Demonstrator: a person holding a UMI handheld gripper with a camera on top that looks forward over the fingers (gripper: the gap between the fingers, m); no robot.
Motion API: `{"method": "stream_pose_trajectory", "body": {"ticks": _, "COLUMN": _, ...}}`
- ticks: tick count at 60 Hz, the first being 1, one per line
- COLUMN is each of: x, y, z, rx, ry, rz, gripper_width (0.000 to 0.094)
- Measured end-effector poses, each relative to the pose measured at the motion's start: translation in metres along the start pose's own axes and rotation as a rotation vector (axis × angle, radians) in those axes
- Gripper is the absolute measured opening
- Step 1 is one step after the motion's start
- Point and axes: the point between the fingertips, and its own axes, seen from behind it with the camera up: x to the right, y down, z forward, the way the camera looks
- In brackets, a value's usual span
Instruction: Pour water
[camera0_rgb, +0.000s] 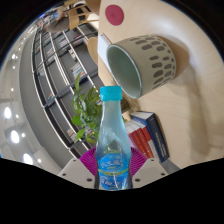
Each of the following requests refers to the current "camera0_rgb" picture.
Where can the round ceiling lights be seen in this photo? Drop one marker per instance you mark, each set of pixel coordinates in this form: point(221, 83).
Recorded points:
point(14, 136)

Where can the dark blue thick book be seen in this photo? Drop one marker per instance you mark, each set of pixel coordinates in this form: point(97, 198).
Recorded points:
point(156, 136)

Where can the green potted plant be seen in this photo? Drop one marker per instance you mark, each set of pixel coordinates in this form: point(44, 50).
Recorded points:
point(85, 113)

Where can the person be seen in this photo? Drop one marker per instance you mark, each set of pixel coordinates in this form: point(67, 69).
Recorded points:
point(61, 20)

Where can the red book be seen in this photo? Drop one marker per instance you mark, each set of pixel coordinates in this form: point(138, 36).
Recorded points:
point(145, 140)
point(136, 141)

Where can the beige patterned ceramic mug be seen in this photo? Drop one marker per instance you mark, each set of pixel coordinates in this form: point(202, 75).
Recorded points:
point(156, 63)

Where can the clear blue-capped drink bottle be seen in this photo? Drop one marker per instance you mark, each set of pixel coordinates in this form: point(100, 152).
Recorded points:
point(112, 146)

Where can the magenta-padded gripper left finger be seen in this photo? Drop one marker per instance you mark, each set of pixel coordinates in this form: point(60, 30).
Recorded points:
point(76, 171)

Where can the slatted wooden chairs group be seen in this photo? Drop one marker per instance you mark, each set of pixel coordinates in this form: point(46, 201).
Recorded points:
point(78, 15)

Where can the flat round red coaster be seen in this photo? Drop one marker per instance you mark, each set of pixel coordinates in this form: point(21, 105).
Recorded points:
point(114, 15)

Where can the grey bookshelf unit with books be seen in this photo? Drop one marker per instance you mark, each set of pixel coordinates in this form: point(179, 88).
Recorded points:
point(56, 83)

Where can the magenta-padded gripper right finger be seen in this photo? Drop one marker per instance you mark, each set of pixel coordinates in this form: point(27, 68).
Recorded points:
point(151, 170)

